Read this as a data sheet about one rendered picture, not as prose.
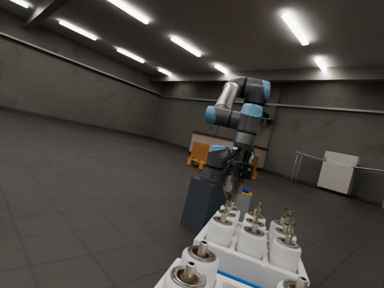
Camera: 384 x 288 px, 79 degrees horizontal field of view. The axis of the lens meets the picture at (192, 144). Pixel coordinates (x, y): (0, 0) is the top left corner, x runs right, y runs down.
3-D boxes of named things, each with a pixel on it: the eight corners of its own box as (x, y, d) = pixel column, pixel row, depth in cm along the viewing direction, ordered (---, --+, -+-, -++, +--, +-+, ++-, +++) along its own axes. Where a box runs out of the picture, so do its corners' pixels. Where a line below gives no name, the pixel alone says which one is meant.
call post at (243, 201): (224, 247, 125) (238, 191, 124) (226, 243, 132) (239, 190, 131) (237, 252, 123) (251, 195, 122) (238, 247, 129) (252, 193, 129)
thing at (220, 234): (194, 260, 90) (205, 216, 90) (212, 258, 96) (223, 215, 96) (210, 276, 83) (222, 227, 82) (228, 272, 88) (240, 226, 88)
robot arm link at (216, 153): (207, 163, 150) (211, 142, 150) (227, 168, 147) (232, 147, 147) (204, 164, 138) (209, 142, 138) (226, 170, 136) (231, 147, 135)
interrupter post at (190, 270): (180, 279, 47) (184, 264, 47) (184, 274, 49) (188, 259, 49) (191, 284, 46) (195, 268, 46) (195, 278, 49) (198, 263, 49)
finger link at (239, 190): (234, 203, 84) (239, 179, 84) (228, 198, 90) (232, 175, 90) (242, 204, 85) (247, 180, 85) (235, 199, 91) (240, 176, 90)
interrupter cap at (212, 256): (183, 255, 57) (183, 252, 57) (191, 244, 64) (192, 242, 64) (212, 267, 54) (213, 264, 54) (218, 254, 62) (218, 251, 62)
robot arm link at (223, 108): (227, 71, 132) (205, 105, 94) (246, 74, 130) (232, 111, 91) (224, 90, 139) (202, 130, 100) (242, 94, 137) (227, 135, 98)
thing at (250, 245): (225, 269, 89) (236, 224, 89) (248, 272, 92) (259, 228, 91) (235, 286, 80) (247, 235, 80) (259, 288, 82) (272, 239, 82)
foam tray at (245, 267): (182, 286, 84) (194, 238, 84) (207, 246, 122) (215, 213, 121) (296, 337, 73) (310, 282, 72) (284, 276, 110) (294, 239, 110)
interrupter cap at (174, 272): (164, 281, 45) (165, 278, 45) (177, 263, 52) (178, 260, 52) (200, 297, 43) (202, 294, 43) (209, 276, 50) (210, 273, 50)
